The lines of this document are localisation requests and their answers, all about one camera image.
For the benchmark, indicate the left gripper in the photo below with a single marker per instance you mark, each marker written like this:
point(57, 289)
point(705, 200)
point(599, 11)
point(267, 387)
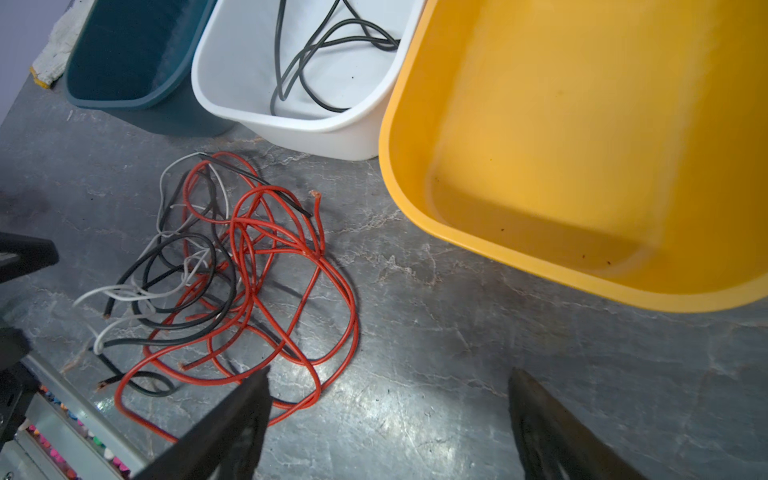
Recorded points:
point(20, 256)

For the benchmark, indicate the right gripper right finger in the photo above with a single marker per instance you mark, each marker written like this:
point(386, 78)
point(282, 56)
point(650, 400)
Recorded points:
point(552, 443)

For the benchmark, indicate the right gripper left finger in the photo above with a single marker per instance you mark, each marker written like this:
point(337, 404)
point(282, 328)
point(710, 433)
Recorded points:
point(227, 443)

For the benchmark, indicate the white knit glove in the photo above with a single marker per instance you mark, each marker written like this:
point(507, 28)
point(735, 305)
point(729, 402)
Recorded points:
point(50, 64)

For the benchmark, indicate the teal plastic bin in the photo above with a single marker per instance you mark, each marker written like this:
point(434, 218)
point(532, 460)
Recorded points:
point(133, 61)

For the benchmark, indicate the white plastic bin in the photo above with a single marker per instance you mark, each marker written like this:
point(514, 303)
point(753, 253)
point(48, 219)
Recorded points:
point(310, 76)

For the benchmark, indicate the yellow plastic bin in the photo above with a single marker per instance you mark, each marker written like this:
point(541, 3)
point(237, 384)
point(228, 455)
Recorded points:
point(616, 147)

